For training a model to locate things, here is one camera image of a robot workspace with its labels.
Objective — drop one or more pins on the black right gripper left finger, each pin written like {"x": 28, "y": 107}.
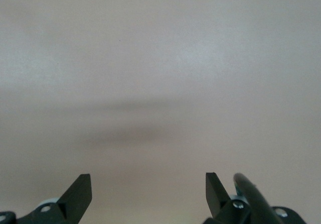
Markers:
{"x": 72, "y": 201}

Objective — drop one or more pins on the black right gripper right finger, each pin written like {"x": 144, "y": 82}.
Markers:
{"x": 217, "y": 196}

